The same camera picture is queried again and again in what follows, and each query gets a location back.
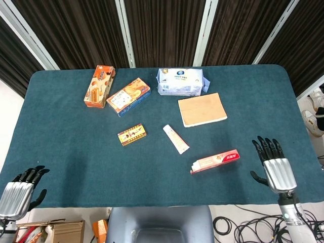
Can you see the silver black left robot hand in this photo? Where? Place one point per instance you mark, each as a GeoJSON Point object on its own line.
{"type": "Point", "coordinates": [15, 200]}

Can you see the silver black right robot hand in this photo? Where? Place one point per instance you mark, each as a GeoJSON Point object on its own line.
{"type": "Point", "coordinates": [279, 174]}

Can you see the pink toothpaste box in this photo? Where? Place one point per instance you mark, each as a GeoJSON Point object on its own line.
{"type": "Point", "coordinates": [215, 162]}

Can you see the white toothpaste tube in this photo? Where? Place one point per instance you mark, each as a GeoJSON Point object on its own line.
{"type": "Point", "coordinates": [176, 139]}

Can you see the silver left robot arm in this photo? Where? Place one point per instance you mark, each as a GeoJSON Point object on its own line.
{"type": "Point", "coordinates": [5, 225]}

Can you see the brown cardboard box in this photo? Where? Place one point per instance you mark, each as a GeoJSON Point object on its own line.
{"type": "Point", "coordinates": [68, 231]}

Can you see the small yellow red box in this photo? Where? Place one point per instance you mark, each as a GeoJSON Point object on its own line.
{"type": "Point", "coordinates": [131, 135]}

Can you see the orange biscuit box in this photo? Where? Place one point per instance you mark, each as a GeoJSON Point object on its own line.
{"type": "Point", "coordinates": [98, 86]}

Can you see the blue orange cookie box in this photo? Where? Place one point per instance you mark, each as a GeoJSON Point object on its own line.
{"type": "Point", "coordinates": [127, 97]}

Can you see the white sneaker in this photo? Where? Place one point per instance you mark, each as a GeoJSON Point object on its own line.
{"type": "Point", "coordinates": [312, 124]}
{"type": "Point", "coordinates": [318, 97]}

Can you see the teal felt table cloth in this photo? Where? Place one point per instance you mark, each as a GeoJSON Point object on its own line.
{"type": "Point", "coordinates": [76, 152]}

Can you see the orange packet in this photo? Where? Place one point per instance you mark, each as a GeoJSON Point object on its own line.
{"type": "Point", "coordinates": [101, 227]}

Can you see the brown cover notebook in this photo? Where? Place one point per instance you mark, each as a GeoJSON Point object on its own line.
{"type": "Point", "coordinates": [201, 110]}

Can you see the dark ribbed partition panel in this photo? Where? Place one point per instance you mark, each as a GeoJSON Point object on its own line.
{"type": "Point", "coordinates": [83, 33]}
{"type": "Point", "coordinates": [303, 45]}
{"type": "Point", "coordinates": [240, 33]}
{"type": "Point", "coordinates": [164, 33]}
{"type": "Point", "coordinates": [15, 63]}

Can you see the white blue tissue pack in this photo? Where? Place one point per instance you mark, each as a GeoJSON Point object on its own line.
{"type": "Point", "coordinates": [179, 81]}

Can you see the white partition frame post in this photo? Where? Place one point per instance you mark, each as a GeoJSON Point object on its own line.
{"type": "Point", "coordinates": [205, 33]}
{"type": "Point", "coordinates": [125, 33]}
{"type": "Point", "coordinates": [310, 90]}
{"type": "Point", "coordinates": [274, 33]}
{"type": "Point", "coordinates": [30, 38]}

